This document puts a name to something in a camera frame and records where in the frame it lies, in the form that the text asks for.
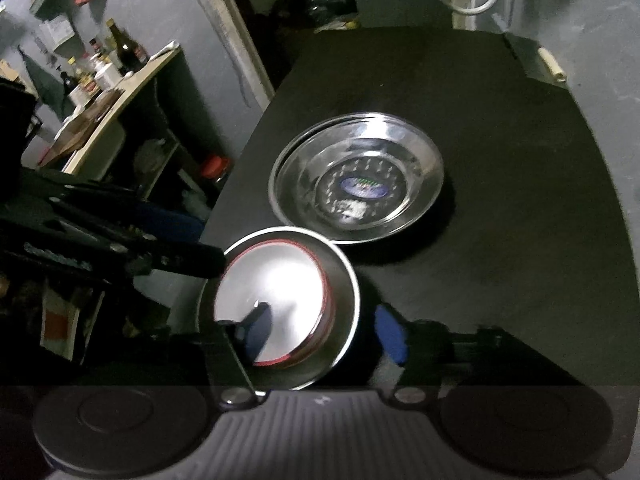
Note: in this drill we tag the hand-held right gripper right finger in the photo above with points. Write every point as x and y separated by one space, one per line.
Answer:
391 335

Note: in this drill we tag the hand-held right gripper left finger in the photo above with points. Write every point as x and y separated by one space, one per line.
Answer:
255 327

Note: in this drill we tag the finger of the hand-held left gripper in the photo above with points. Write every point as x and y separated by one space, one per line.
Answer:
185 260
170 220

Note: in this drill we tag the white bowl with red rim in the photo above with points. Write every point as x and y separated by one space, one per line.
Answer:
270 280

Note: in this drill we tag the stainless steel bowl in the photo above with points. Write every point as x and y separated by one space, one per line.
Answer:
345 300

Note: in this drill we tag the stainless steel plate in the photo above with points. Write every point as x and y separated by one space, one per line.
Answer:
360 175

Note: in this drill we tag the wooden counter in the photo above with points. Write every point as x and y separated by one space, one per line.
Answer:
110 110

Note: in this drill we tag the white jar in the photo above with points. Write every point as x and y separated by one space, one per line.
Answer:
107 77

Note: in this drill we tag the dark glass bottle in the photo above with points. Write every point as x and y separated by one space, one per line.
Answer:
127 50

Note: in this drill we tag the yellow box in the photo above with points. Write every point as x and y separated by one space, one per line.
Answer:
340 24

